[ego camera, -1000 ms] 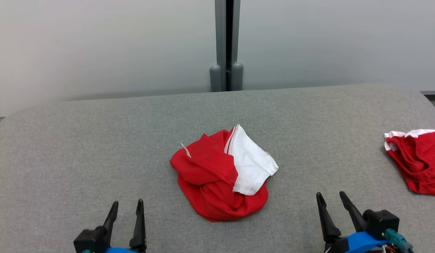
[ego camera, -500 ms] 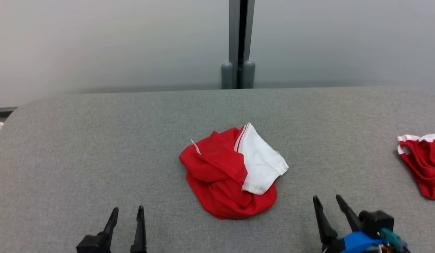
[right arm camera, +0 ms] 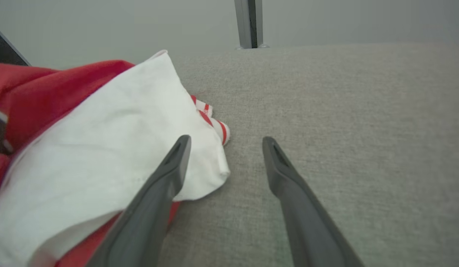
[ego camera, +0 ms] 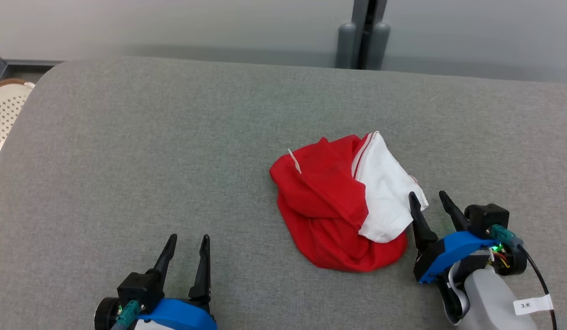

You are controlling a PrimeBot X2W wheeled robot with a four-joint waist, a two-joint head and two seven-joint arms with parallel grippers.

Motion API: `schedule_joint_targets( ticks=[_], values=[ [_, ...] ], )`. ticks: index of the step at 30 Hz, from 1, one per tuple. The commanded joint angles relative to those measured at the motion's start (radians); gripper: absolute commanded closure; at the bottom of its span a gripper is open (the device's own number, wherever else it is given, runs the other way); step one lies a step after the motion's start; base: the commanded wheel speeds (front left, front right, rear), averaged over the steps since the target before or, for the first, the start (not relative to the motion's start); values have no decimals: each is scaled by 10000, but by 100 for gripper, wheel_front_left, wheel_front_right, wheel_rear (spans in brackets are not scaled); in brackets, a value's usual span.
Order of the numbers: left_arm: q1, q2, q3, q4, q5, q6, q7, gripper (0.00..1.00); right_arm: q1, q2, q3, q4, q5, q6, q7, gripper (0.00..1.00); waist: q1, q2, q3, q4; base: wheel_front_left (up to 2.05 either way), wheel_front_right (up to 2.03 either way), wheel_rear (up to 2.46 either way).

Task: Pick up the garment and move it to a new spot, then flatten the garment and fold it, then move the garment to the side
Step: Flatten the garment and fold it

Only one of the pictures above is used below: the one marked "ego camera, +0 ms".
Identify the white flat ribbon cable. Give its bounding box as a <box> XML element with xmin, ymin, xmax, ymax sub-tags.
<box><xmin>447</xmin><ymin>264</ymin><xmax>469</xmax><ymax>324</ymax></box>

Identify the grey partition post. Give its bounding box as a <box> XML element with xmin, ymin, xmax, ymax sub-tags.
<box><xmin>336</xmin><ymin>0</ymin><xmax>391</xmax><ymax>70</ymax></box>

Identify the white paper cable label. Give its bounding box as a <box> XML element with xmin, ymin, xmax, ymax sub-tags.
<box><xmin>513</xmin><ymin>295</ymin><xmax>554</xmax><ymax>316</ymax></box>

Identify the black cable with teal plug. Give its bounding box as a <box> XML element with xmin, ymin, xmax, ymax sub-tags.
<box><xmin>490</xmin><ymin>225</ymin><xmax>559</xmax><ymax>330</ymax></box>
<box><xmin>111</xmin><ymin>300</ymin><xmax>142</xmax><ymax>330</ymax></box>

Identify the dark grey baseboard strip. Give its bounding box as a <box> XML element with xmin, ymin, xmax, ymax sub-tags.
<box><xmin>4</xmin><ymin>59</ymin><xmax>64</xmax><ymax>67</ymax></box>

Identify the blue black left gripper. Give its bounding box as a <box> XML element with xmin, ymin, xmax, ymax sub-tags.
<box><xmin>134</xmin><ymin>234</ymin><xmax>218</xmax><ymax>330</ymax></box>

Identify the black round right gripper motor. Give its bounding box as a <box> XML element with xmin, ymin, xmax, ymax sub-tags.
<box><xmin>492</xmin><ymin>243</ymin><xmax>528</xmax><ymax>276</ymax></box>

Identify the black round left gripper motor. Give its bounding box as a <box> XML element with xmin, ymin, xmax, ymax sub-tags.
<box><xmin>94</xmin><ymin>297</ymin><xmax>121</xmax><ymax>330</ymax></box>

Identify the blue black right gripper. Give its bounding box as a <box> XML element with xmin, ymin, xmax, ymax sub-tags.
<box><xmin>408</xmin><ymin>191</ymin><xmax>492</xmax><ymax>285</ymax></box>

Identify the cream perforated laundry basket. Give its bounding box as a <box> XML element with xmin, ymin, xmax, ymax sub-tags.
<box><xmin>0</xmin><ymin>78</ymin><xmax>35</xmax><ymax>170</ymax></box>

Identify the red shirt with white trim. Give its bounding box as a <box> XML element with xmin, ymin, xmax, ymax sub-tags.
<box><xmin>269</xmin><ymin>131</ymin><xmax>429</xmax><ymax>273</ymax></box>

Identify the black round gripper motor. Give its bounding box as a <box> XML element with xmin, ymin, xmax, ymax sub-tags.
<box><xmin>94</xmin><ymin>297</ymin><xmax>121</xmax><ymax>330</ymax></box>
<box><xmin>492</xmin><ymin>243</ymin><xmax>528</xmax><ymax>276</ymax></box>

